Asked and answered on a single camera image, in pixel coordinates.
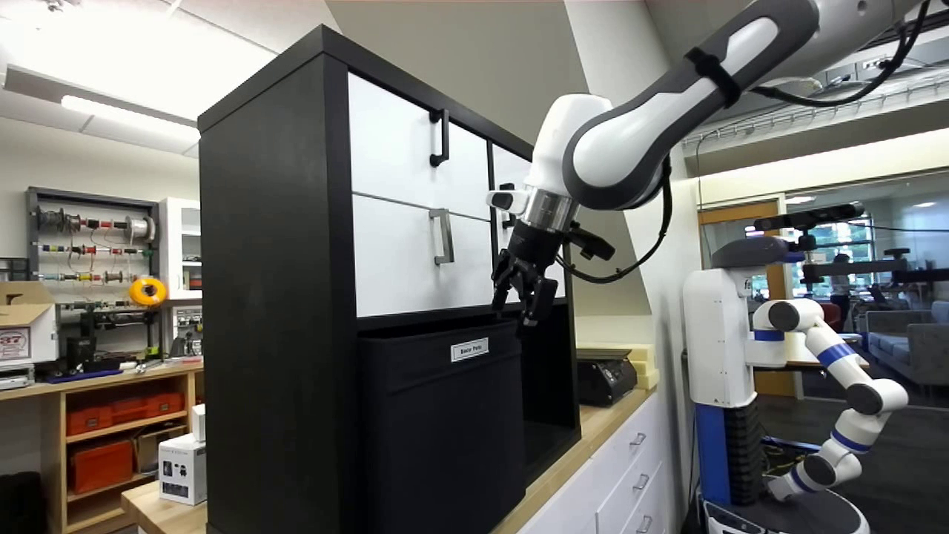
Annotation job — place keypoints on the wooden workbench shelf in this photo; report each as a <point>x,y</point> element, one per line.
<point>55,435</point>

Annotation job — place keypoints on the white and blue mobile robot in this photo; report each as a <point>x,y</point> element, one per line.
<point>717,344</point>

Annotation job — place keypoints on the flat red toolbox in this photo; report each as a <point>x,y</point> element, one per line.
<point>123,408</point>

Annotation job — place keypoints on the yellow spool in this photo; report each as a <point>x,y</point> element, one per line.
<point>149,291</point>

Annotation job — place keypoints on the tall red toolbox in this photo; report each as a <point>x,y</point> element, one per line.
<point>102,464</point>

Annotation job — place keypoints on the low wooden table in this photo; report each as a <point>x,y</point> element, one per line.
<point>163,510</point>

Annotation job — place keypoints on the white wall shelf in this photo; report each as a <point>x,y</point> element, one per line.
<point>184,248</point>

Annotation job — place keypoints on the grey tool wall rack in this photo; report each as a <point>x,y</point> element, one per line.
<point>89,248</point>

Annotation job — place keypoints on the white cardboard box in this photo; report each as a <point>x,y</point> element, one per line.
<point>23,335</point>

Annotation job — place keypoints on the black device on counter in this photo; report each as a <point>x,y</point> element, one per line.
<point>602,378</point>

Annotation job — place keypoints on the small white box device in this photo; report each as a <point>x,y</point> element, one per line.
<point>181,466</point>

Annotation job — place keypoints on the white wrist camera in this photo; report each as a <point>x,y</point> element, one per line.
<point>504,199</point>

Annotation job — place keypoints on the black cabinet shelf unit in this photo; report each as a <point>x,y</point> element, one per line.
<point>276,297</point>

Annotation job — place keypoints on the black fabric drawer bin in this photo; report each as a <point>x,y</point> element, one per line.
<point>446,435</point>

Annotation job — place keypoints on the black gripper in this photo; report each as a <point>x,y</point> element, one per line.
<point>534,252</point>

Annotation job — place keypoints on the white counter drawer unit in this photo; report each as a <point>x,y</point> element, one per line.
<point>617,484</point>

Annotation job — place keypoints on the yellow foam block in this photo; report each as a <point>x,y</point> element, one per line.
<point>646,367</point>

